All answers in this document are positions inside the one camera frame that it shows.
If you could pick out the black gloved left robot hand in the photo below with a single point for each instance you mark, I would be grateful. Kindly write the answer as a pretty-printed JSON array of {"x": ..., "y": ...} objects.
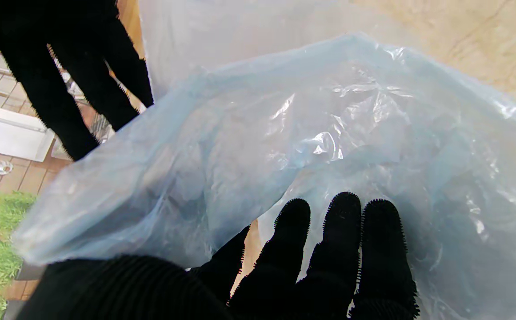
[{"x": 329, "y": 284}]

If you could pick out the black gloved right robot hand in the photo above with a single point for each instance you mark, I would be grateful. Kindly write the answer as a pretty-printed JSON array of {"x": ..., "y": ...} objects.
[{"x": 62, "y": 66}]

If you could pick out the clear bubble film sheet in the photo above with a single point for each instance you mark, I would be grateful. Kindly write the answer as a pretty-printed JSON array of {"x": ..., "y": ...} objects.
[{"x": 284, "y": 142}]

